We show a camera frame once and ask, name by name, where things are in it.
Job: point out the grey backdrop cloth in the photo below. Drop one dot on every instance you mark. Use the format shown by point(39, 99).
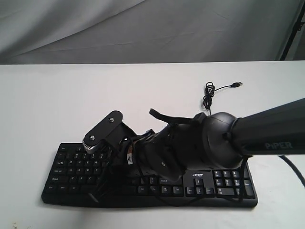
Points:
point(144, 31)

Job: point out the black tripod stand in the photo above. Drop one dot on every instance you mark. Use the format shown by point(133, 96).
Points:
point(297, 26)

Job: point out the black Acer keyboard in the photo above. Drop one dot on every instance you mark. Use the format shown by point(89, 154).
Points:
point(74, 174)

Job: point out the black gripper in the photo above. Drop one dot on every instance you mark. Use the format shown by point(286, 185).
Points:
point(166, 153)

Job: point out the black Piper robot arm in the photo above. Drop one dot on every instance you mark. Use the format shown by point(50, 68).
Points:
point(218, 141)

